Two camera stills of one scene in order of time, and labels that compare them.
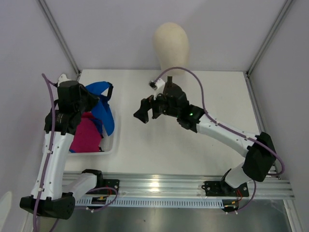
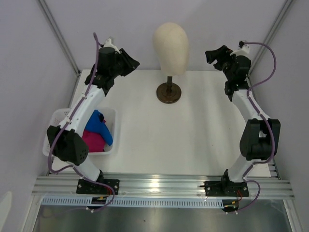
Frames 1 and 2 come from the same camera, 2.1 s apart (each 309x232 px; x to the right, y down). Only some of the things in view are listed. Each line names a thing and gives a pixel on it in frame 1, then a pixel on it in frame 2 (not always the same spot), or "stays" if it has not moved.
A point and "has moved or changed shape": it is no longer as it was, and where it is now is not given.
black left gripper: [93, 99] to [131, 64]
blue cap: [102, 111] has moved or changed shape
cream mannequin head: [171, 44] stays
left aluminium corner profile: [65, 47] stays
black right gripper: [142, 114] to [222, 54]
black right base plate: [221, 188] stays
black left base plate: [107, 183] stays
